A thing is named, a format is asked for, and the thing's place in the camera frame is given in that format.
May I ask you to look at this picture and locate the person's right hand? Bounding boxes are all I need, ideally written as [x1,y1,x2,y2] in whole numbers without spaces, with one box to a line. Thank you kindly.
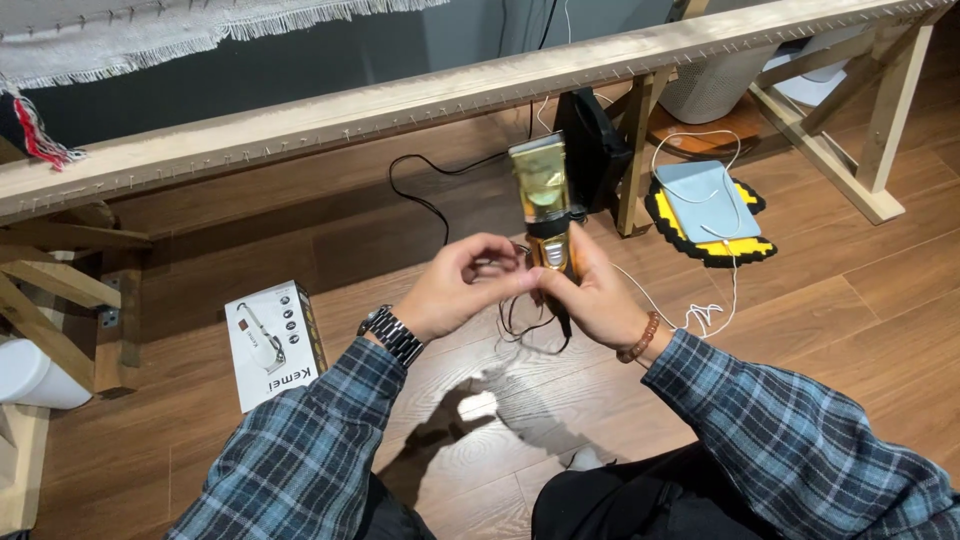
[528,222,675,351]

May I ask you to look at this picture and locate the person's left hand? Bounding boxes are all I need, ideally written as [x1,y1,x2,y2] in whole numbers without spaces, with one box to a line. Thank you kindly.
[390,231,543,345]

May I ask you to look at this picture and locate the black clipper charging cable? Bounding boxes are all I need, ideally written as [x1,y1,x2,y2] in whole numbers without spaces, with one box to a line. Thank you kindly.
[387,101,575,357]

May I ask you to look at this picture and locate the gold hair clipper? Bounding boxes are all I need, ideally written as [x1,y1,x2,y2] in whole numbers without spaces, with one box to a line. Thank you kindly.
[507,131,582,305]

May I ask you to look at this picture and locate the silver and black wristwatch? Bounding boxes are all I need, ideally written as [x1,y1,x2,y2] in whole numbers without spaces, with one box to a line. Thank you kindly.
[357,303,426,369]

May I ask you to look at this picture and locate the yellow and black tufted rug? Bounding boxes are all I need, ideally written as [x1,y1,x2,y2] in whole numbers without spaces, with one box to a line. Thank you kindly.
[644,174,779,270]

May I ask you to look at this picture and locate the light blue tablet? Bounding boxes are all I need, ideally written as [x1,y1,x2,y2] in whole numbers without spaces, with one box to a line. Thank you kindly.
[654,159,762,245]

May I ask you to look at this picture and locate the black router box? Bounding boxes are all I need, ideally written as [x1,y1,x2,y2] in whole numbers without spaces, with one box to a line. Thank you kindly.
[553,87,635,216]

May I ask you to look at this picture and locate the white hair clipper box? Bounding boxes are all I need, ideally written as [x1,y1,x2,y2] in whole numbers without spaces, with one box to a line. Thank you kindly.
[223,280,329,414]

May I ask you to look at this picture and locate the person's black trousers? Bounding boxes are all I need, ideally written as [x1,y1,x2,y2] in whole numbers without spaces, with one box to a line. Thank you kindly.
[352,441,789,540]

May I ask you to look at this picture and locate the white perforated basket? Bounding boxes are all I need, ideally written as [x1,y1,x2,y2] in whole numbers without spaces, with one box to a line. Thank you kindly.
[658,42,783,126]

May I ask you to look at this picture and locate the white fan base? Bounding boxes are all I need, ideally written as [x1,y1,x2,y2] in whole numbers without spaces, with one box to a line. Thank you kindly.
[761,26,871,108]

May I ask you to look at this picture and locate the white fringed woven cloth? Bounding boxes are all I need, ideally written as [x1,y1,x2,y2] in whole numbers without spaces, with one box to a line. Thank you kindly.
[0,0,451,95]

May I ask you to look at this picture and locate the white cylindrical container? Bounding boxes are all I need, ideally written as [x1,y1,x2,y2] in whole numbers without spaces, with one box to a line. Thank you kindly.
[0,337,94,411]

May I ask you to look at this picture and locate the red and white yarn tassel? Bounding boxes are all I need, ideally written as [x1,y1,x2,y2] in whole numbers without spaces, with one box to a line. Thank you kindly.
[7,84,88,172]

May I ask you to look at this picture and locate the brown bead bracelet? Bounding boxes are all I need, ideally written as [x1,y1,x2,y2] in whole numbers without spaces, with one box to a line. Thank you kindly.
[616,310,662,365]

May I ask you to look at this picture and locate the white charging cable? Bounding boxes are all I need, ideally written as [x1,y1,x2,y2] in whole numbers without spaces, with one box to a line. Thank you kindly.
[534,0,744,340]

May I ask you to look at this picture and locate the wooden tufting frame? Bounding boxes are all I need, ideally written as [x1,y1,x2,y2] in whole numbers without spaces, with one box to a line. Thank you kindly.
[0,0,960,534]

